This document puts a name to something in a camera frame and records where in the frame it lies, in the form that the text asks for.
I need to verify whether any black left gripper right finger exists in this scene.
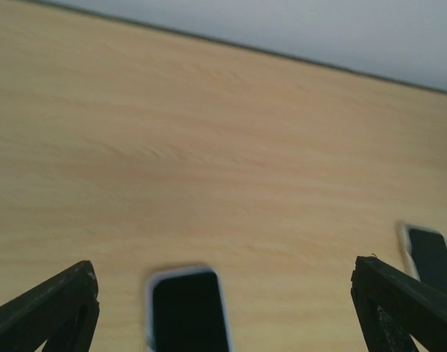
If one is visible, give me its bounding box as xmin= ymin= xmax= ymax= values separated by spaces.
xmin=350 ymin=257 xmax=447 ymax=351

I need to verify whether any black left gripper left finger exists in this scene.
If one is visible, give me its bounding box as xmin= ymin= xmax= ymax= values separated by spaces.
xmin=0 ymin=260 xmax=100 ymax=351

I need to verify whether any black smartphone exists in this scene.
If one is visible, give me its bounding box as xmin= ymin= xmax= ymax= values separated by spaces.
xmin=397 ymin=222 xmax=447 ymax=295

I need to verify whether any phone in lilac case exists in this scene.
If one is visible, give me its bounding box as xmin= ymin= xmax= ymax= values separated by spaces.
xmin=144 ymin=263 xmax=233 ymax=351

